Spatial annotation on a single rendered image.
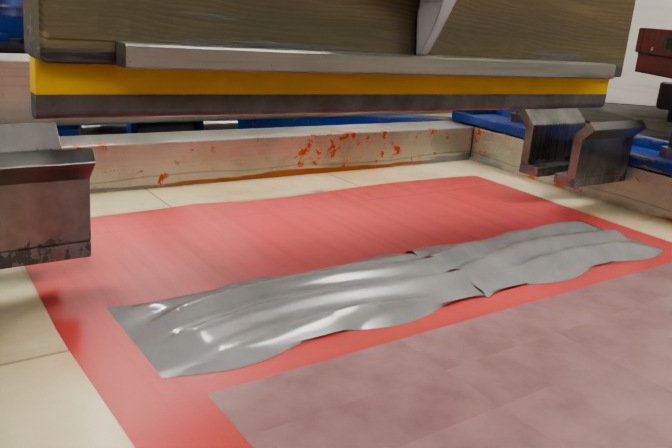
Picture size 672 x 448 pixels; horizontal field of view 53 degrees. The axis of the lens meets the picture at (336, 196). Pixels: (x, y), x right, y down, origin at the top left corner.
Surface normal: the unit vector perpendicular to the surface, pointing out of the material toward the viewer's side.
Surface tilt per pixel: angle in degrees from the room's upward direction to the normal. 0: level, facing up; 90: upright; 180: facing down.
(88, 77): 90
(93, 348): 0
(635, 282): 0
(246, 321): 31
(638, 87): 90
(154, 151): 90
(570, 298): 0
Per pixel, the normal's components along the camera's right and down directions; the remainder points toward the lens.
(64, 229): 0.58, 0.27
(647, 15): -0.81, 0.09
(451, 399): 0.08, -0.96
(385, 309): 0.40, -0.58
